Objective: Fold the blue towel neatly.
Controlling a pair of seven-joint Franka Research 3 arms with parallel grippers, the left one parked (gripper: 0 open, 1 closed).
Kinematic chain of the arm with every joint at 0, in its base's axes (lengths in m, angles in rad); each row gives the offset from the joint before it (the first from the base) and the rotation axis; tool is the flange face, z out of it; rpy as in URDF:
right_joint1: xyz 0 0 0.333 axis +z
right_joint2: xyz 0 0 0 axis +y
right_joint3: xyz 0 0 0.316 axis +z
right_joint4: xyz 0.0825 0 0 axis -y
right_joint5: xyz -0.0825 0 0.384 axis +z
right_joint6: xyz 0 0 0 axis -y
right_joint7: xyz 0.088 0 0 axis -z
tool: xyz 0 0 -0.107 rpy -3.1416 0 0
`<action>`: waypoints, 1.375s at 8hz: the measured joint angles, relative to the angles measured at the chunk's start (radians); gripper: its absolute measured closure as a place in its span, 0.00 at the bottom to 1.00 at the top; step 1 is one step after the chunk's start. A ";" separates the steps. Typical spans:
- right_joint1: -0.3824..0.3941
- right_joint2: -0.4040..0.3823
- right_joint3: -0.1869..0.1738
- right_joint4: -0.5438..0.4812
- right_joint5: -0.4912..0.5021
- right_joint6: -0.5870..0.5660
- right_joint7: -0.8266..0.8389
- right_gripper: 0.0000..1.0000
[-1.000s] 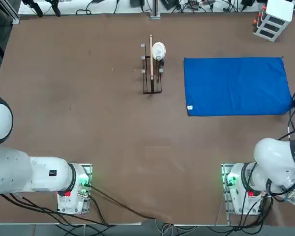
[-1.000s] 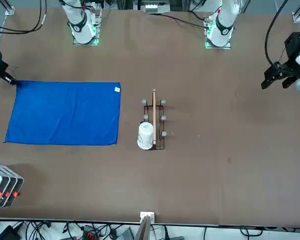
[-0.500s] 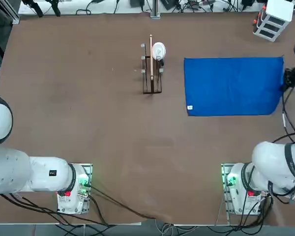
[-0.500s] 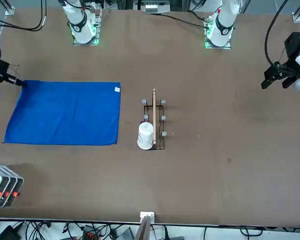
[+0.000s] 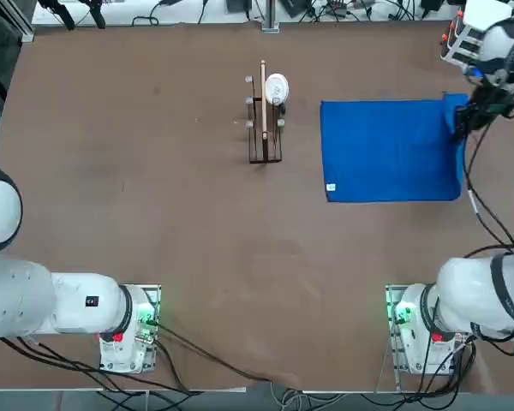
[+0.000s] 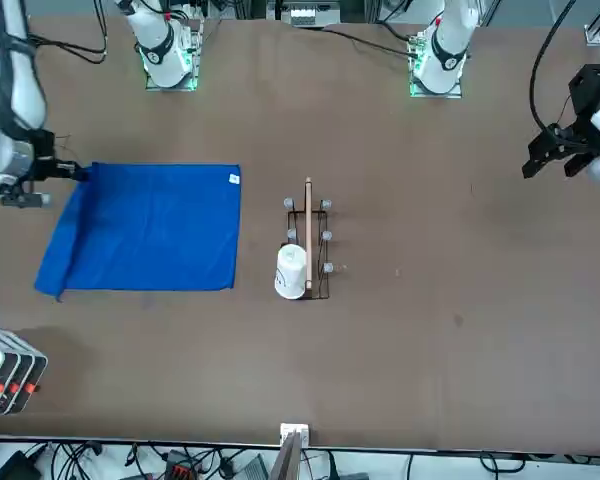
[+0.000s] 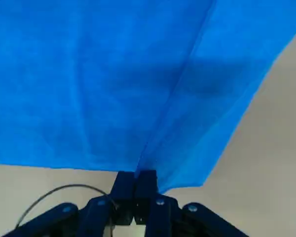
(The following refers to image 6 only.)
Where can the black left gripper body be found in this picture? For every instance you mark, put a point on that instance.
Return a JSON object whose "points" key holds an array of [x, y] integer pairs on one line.
{"points": [[591, 90]]}

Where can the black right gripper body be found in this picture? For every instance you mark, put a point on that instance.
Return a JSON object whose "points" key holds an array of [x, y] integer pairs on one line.
{"points": [[42, 155]]}

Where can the blue towel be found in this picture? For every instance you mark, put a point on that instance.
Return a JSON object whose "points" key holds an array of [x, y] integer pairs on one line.
{"points": [[155, 225]]}

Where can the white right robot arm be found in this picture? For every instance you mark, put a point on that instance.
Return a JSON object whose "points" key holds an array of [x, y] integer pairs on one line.
{"points": [[162, 60]]}

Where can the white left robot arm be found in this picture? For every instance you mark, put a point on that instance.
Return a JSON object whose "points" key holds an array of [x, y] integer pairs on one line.
{"points": [[447, 55]]}

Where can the white cup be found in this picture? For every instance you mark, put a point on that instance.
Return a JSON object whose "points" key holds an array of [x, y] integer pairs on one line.
{"points": [[290, 272]]}

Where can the grey power strip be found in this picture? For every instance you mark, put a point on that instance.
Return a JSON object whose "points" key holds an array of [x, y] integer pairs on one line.
{"points": [[312, 15]]}

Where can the black hub red ports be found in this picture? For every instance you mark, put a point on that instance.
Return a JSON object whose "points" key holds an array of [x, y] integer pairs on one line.
{"points": [[182, 470]]}

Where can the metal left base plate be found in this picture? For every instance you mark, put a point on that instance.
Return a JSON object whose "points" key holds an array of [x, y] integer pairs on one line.
{"points": [[452, 94]]}

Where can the metal base plate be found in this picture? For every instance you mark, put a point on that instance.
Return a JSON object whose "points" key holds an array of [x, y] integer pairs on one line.
{"points": [[452, 94], [152, 88]]}

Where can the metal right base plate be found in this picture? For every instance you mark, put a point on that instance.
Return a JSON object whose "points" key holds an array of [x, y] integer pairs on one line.
{"points": [[152, 88]]}

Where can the aluminium camera post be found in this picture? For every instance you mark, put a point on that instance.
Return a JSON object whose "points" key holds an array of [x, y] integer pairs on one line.
{"points": [[287, 460]]}

